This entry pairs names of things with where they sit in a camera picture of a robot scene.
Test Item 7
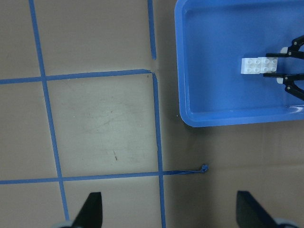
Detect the blue plastic tray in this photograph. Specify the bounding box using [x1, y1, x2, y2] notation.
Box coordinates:
[174, 0, 304, 127]

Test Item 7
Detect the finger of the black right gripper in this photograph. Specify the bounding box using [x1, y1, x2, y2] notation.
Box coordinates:
[266, 35, 304, 58]
[263, 73, 304, 99]

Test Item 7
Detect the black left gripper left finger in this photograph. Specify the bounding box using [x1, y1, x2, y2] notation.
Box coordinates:
[71, 192, 103, 228]

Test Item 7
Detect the white block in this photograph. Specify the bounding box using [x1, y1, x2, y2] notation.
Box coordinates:
[260, 57, 278, 74]
[241, 57, 261, 74]

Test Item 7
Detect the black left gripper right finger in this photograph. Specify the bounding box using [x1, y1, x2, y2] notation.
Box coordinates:
[236, 190, 280, 228]

